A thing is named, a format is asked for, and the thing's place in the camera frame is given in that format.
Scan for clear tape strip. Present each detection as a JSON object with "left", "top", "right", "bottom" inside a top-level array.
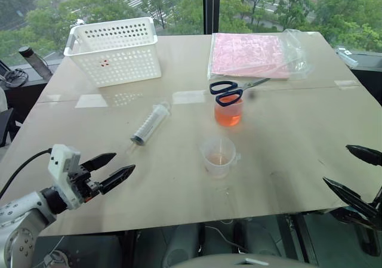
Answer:
[
  {"left": 172, "top": 90, "right": 207, "bottom": 105},
  {"left": 334, "top": 79, "right": 361, "bottom": 88}
]

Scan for clear plastic syringe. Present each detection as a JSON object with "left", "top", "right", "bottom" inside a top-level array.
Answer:
[{"left": 125, "top": 101, "right": 172, "bottom": 155}]

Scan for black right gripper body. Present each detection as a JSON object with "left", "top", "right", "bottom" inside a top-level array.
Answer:
[{"left": 367, "top": 190, "right": 382, "bottom": 230}]

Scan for cup with orange liquid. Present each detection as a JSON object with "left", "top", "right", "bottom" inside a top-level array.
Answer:
[{"left": 214, "top": 96, "right": 244, "bottom": 128}]

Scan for white perforated plastic basket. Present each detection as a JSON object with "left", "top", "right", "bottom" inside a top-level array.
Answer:
[{"left": 63, "top": 17, "right": 163, "bottom": 88}]

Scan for black coiled cable bundle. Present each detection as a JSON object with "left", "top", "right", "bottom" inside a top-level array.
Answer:
[{"left": 0, "top": 67, "right": 29, "bottom": 87}]

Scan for blue handled scissors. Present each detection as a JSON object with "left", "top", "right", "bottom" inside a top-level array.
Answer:
[{"left": 209, "top": 77, "right": 271, "bottom": 107}]

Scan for thin white wire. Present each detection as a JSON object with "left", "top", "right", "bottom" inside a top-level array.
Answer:
[{"left": 205, "top": 225, "right": 241, "bottom": 248}]

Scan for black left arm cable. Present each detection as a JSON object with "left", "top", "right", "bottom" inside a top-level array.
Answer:
[{"left": 0, "top": 149, "right": 52, "bottom": 201}]

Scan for small translucent measuring cup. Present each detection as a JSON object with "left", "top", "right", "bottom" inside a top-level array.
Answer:
[{"left": 199, "top": 136, "right": 242, "bottom": 179}]

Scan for clear plastic packet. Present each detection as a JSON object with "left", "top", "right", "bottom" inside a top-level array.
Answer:
[{"left": 334, "top": 45, "right": 359, "bottom": 69}]

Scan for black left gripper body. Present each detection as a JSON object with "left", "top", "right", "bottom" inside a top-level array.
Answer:
[{"left": 67, "top": 163, "right": 101, "bottom": 204}]

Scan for pink paper pack in bag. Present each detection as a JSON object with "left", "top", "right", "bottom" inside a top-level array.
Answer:
[{"left": 207, "top": 28, "right": 316, "bottom": 82}]

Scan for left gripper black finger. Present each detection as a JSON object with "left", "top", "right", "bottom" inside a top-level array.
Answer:
[
  {"left": 80, "top": 152, "right": 118, "bottom": 172},
  {"left": 98, "top": 164, "right": 137, "bottom": 195}
]

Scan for black table leg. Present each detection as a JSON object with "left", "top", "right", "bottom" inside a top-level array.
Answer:
[{"left": 285, "top": 213, "right": 318, "bottom": 263}]

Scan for black window frame post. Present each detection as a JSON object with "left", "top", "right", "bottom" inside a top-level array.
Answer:
[{"left": 202, "top": 0, "right": 222, "bottom": 36}]

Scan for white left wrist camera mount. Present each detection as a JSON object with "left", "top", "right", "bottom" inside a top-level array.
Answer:
[{"left": 47, "top": 144, "right": 82, "bottom": 211}]

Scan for black chair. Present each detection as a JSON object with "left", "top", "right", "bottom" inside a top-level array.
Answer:
[{"left": 0, "top": 107, "right": 16, "bottom": 148}]

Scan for black cylindrical bottle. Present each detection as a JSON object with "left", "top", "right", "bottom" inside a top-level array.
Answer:
[{"left": 18, "top": 46, "right": 54, "bottom": 79}]

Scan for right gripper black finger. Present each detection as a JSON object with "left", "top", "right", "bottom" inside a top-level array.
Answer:
[
  {"left": 322, "top": 177, "right": 377, "bottom": 220},
  {"left": 345, "top": 144, "right": 382, "bottom": 167}
]

